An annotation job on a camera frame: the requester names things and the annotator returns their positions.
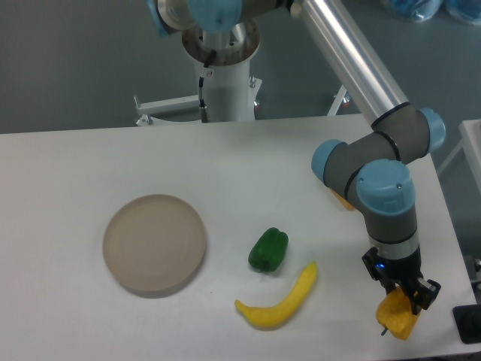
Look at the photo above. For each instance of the green bell pepper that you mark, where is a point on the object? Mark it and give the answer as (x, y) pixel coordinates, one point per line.
(269, 251)

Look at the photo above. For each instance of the orange fruit wedge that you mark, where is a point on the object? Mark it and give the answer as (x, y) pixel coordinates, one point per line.
(343, 201)

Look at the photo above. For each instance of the black device at edge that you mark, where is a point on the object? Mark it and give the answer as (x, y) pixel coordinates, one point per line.
(467, 320)

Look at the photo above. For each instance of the white left frame leg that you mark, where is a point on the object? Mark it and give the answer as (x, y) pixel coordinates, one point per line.
(167, 112)

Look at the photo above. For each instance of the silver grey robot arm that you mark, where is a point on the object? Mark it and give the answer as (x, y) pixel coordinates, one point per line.
(371, 173)

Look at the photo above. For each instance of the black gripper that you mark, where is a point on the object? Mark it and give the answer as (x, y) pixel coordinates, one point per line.
(406, 273)

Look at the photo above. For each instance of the beige round plate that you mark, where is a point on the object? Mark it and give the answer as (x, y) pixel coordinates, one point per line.
(154, 245)

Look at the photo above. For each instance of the white right frame leg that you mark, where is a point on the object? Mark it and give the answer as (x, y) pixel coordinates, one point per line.
(341, 99)

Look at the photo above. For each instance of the blue plastic bag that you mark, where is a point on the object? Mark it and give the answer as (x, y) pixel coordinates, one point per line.
(417, 11)
(466, 11)

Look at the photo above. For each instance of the yellow bell pepper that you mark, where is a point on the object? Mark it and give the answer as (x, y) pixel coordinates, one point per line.
(395, 314)

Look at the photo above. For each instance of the white frame leg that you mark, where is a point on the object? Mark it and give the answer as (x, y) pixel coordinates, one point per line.
(341, 99)
(167, 112)

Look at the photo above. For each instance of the yellow banana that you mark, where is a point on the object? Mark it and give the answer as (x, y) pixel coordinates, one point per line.
(276, 315)

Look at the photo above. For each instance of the white side table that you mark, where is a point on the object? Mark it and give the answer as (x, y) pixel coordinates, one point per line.
(470, 144)

